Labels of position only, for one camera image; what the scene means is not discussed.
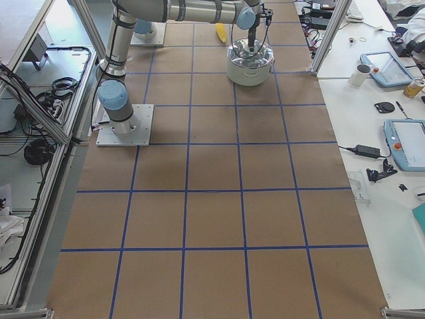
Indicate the brown paper table mat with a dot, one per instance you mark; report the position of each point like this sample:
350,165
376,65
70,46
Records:
240,207

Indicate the black pen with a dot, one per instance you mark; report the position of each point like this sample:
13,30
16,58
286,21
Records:
401,109

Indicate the white crumpled cloth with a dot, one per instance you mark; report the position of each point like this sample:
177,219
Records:
12,226

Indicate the grey metal box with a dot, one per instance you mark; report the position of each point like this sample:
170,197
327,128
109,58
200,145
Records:
36,53

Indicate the black round lens cap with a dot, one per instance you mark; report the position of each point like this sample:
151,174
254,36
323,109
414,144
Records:
384,107

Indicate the pale green cooking pot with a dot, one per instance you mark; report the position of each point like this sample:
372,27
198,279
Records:
248,76

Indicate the black plastic bracket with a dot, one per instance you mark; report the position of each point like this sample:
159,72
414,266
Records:
387,170

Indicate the teal notebook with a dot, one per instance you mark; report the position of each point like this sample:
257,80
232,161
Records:
419,214

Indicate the yellow drink can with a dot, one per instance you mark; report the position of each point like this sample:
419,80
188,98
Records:
414,88

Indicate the clear plastic holder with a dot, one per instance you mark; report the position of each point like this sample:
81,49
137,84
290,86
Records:
359,187

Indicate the teach pendant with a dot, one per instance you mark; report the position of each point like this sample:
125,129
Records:
387,69
405,139

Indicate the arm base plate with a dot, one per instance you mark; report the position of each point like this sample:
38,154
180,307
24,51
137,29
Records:
156,41
133,132

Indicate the aluminium frame post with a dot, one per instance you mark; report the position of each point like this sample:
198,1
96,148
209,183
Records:
330,32

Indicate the near teach pendant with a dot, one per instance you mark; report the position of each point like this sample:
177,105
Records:
405,139

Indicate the yellow corn cob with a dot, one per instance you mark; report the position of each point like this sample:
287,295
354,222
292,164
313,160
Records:
220,32

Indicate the black power adapter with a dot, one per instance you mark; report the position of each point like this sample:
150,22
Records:
367,151

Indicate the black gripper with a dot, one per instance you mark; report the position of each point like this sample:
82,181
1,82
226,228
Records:
252,34

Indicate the far teach pendant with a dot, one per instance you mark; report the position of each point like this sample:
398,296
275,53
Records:
387,69

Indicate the power strip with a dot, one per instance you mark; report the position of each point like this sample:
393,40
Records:
311,33

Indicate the white mug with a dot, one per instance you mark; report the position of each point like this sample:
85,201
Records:
359,75

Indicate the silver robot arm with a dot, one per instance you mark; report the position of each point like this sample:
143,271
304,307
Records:
144,30
245,14

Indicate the glass pot lid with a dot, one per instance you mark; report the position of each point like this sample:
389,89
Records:
239,54

